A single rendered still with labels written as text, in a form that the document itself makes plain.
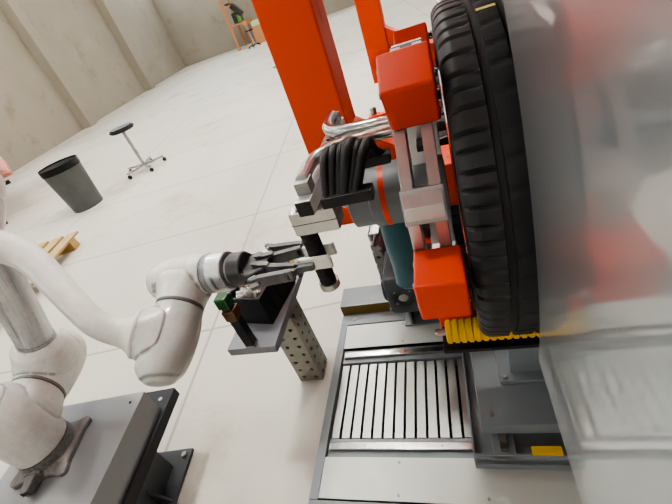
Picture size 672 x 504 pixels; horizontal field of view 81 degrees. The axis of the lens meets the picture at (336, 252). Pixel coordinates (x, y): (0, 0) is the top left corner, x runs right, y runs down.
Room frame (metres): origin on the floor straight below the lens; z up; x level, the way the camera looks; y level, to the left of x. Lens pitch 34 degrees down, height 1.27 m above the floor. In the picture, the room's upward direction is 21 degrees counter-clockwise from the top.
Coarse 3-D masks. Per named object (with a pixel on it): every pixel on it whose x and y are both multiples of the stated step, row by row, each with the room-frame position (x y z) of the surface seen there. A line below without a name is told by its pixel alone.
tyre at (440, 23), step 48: (480, 0) 0.64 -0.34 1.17; (480, 48) 0.55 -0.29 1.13; (480, 96) 0.50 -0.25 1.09; (480, 144) 0.46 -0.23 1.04; (480, 192) 0.44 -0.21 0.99; (528, 192) 0.41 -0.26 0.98; (480, 240) 0.42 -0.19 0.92; (528, 240) 0.39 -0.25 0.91; (480, 288) 0.42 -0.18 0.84; (528, 288) 0.39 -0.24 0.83
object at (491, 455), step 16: (464, 352) 0.84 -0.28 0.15; (464, 368) 0.77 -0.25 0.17; (480, 432) 0.57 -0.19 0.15; (480, 448) 0.53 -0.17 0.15; (496, 448) 0.51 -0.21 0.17; (512, 448) 0.50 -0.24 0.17; (528, 448) 0.49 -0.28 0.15; (544, 448) 0.46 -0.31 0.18; (560, 448) 0.45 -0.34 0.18; (480, 464) 0.51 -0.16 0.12; (496, 464) 0.49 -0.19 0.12; (512, 464) 0.48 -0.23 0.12; (528, 464) 0.47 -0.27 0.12; (544, 464) 0.45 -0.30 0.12; (560, 464) 0.44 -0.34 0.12
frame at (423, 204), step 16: (432, 128) 0.56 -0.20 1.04; (400, 144) 0.57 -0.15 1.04; (432, 144) 0.54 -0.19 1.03; (400, 160) 0.55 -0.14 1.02; (432, 160) 0.53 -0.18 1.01; (400, 176) 0.54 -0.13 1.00; (432, 176) 0.51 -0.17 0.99; (400, 192) 0.52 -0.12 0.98; (416, 192) 0.51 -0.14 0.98; (432, 192) 0.50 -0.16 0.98; (416, 208) 0.50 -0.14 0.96; (432, 208) 0.49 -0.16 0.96; (416, 224) 0.50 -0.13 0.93; (432, 224) 0.88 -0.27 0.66; (448, 224) 0.50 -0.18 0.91; (416, 240) 0.50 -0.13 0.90; (432, 240) 0.85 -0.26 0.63; (448, 240) 0.48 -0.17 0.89
